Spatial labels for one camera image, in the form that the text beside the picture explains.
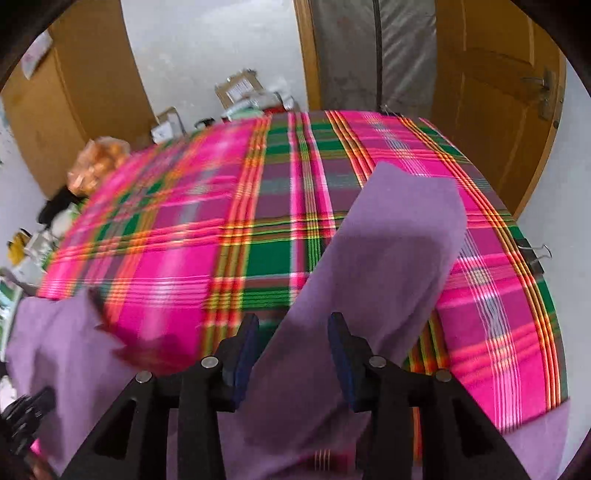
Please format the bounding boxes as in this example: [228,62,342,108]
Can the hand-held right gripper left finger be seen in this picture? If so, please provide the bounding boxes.
[60,313,260,480]

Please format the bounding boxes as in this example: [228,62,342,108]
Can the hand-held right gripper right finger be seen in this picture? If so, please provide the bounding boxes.
[327,312,532,480]

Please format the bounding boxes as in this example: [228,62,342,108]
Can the purple pants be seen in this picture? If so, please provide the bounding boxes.
[4,161,573,480]

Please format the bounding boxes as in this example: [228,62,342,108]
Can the pink green plaid blanket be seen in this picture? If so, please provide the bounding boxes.
[34,110,568,462]

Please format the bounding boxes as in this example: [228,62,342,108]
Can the yellow paper bag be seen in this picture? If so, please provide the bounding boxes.
[7,228,33,266]

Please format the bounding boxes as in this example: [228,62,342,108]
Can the black cloth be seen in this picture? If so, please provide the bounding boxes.
[37,187,81,224]

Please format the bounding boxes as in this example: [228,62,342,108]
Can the bag of oranges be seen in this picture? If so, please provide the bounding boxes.
[67,136,132,197]

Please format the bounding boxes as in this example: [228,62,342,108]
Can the white cardboard box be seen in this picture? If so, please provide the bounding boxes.
[152,107,183,144]

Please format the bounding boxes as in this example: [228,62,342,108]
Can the grey plastic parcel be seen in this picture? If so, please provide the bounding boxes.
[222,90,296,121]

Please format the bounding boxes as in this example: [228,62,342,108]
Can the brown cardboard box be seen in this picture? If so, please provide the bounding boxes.
[215,69,264,109]

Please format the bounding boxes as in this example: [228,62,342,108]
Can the grey door curtain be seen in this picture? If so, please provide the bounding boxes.
[309,0,437,118]

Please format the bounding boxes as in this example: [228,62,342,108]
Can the wooden door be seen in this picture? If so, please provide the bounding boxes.
[431,0,566,217]

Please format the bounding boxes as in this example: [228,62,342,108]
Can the wooden wardrobe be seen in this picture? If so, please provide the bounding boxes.
[0,0,155,197]

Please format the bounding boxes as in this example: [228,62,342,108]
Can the white pink plastic bag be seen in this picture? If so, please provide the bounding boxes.
[21,30,54,79]

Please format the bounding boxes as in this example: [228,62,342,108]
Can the wooden door frame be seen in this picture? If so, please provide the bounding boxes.
[293,0,321,112]

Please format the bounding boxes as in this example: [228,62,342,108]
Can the metal door handle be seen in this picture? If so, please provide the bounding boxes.
[522,69,559,121]

